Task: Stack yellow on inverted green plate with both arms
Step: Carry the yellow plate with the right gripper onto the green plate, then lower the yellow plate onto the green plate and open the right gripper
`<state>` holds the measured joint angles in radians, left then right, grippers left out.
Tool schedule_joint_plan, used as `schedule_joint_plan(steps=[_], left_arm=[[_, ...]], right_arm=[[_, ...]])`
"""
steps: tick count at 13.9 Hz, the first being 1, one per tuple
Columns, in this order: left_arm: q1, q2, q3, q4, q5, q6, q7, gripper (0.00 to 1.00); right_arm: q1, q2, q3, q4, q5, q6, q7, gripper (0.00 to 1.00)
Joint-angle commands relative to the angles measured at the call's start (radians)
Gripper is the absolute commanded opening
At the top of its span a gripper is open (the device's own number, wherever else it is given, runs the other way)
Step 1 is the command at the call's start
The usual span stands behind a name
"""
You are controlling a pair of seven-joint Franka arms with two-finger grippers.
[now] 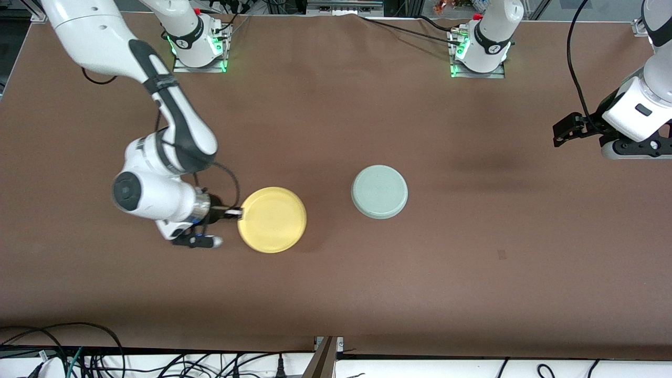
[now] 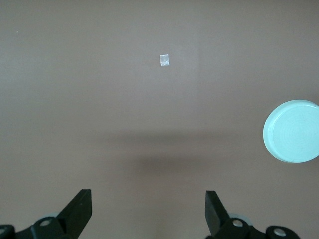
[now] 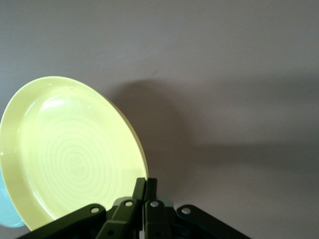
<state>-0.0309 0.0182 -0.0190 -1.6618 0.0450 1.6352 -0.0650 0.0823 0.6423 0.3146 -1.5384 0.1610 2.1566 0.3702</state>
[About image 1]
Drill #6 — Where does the black cable on table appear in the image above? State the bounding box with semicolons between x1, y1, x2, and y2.
360;15;463;45

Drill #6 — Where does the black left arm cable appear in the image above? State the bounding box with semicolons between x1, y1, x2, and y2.
566;0;604;132

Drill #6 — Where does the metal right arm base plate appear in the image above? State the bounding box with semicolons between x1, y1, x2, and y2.
173;52;229;74

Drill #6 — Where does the grey metal equipment box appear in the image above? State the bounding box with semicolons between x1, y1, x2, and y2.
306;0;384;15

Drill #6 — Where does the pale green round plate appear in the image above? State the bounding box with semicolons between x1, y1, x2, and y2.
351;164;409;220

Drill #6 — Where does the green cable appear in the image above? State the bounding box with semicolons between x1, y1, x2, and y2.
67;348;85;378

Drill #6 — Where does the aluminium profile post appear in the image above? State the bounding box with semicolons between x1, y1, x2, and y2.
302;336;344;378

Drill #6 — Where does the black looped cable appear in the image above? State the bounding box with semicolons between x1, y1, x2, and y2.
0;322;125;378

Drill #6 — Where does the yellow round plate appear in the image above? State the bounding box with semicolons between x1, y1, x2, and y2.
237;186;308;254

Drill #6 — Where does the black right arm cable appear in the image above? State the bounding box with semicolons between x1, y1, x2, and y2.
81;67;240;211

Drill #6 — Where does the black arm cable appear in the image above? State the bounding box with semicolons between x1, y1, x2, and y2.
566;0;604;132
81;67;240;211

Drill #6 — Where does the white cable shelf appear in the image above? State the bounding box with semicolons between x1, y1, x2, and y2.
0;351;672;378

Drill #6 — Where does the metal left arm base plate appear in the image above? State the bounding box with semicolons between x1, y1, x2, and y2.
450;62;506;79

